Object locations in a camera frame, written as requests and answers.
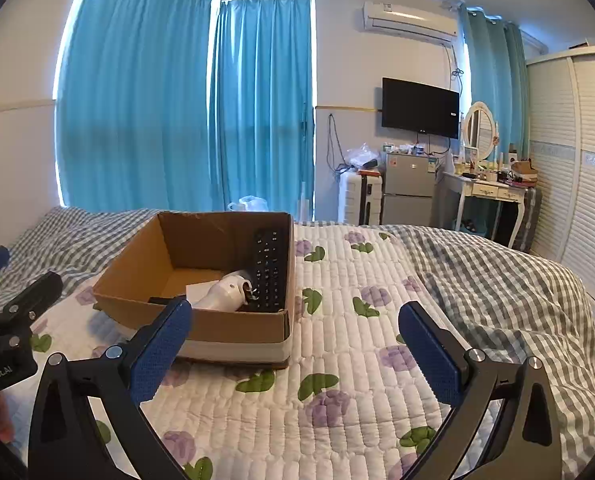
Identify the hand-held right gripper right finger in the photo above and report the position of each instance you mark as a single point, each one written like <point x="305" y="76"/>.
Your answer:
<point x="430" y="355"/>

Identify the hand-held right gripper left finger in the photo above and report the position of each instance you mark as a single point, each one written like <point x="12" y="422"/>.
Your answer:
<point x="162" y="355"/>

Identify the cardboard box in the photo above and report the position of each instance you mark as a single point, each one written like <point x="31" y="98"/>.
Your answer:
<point x="217" y="330"/>

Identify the white cylindrical device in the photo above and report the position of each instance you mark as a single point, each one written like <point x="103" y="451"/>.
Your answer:
<point x="222" y="294"/>

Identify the black remote control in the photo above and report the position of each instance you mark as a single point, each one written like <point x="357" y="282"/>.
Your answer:
<point x="270" y="270"/>

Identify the floral white quilt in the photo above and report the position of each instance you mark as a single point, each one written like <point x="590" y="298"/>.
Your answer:
<point x="517" y="300"/>
<point x="357" y="360"/>

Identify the grey suitcase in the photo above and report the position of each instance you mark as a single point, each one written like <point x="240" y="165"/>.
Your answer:
<point x="530" y="220"/>

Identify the small silver fridge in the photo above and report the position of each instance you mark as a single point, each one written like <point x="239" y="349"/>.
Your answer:
<point x="408" y="187"/>

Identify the white suitcase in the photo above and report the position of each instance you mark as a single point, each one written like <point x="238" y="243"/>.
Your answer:
<point x="357" y="197"/>

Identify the white vanity table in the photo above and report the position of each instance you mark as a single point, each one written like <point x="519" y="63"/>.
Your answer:
<point x="487" y="190"/>

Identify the white plastic bag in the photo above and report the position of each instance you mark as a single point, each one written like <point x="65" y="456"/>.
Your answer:
<point x="250" y="203"/>

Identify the clear plastic bag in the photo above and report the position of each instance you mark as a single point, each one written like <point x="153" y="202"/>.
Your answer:
<point x="362" y="156"/>

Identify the wide blue curtain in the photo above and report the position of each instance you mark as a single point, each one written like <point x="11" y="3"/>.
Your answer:
<point x="132" y="95"/>

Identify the oval white mirror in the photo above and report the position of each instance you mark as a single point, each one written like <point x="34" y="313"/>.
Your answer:
<point x="480" y="130"/>

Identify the white louvred wardrobe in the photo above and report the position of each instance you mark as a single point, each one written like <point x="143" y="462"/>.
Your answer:
<point x="577" y="175"/>

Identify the narrow blue curtain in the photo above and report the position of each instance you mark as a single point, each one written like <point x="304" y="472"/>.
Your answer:
<point x="262" y="105"/>

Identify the blue curtain beside wardrobe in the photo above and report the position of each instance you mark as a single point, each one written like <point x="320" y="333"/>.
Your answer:
<point x="497" y="80"/>

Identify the white air conditioner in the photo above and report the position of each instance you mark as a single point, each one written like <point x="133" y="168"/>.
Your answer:
<point x="410" y="20"/>

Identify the black wall television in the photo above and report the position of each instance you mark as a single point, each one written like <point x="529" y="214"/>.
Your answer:
<point x="420" y="107"/>

